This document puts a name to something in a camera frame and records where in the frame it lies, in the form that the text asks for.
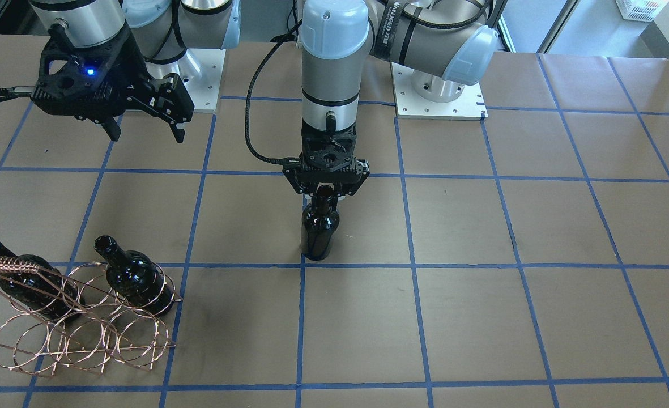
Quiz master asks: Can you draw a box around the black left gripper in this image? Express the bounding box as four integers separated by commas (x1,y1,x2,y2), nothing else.
282,127,370,201

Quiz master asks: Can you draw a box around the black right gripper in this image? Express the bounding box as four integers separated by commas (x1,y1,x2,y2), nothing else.
97,73,194,143

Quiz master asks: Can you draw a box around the dark glass wine bottle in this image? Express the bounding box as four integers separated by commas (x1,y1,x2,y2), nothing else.
301,184,340,261

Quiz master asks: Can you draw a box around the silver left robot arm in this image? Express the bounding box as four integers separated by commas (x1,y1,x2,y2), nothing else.
282,1,498,196

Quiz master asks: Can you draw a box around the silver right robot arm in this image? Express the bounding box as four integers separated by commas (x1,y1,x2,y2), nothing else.
29,1,241,143

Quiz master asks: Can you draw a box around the dark wine bottle in basket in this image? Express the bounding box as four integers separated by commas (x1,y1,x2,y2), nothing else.
94,235,173,316

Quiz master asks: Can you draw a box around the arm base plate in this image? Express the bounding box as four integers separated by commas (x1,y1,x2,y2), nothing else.
390,62,488,121
146,49,227,113

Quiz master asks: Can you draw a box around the copper wire wine basket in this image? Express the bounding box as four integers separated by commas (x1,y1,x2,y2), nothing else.
0,262,176,377

